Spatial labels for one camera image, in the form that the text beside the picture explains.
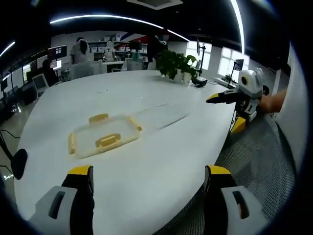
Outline black round pad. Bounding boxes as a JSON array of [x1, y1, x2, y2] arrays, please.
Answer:
[[10, 148, 28, 181]]

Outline black device on table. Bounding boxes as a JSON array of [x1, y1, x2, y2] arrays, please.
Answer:
[[191, 76, 208, 89]]

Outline monitor on black stand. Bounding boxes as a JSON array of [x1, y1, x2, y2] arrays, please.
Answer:
[[196, 37, 206, 77]]

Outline clear lid with yellow buckles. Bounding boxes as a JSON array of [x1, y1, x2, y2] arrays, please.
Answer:
[[67, 113, 143, 160]]

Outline white ceiling light strip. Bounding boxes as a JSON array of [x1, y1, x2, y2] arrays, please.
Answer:
[[49, 14, 189, 42], [230, 0, 246, 58]]

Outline person's white shirt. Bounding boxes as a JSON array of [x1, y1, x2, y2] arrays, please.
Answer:
[[275, 41, 310, 173]]

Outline grey mesh office chair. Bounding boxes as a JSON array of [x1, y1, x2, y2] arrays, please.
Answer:
[[156, 114, 297, 235]]

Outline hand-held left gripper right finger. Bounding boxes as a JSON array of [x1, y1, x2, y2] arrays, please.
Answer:
[[202, 164, 270, 235]]

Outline green potted plant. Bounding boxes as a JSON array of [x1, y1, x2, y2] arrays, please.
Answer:
[[156, 49, 198, 83]]

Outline white office chair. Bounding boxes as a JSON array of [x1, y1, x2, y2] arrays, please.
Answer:
[[70, 62, 95, 81]]

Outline large dark monitor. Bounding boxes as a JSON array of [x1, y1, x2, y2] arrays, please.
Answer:
[[47, 45, 67, 62]]

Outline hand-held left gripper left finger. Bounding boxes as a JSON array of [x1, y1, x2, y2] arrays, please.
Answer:
[[29, 165, 95, 235]]

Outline old white computer monitor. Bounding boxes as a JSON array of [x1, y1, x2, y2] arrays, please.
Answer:
[[32, 73, 49, 92]]

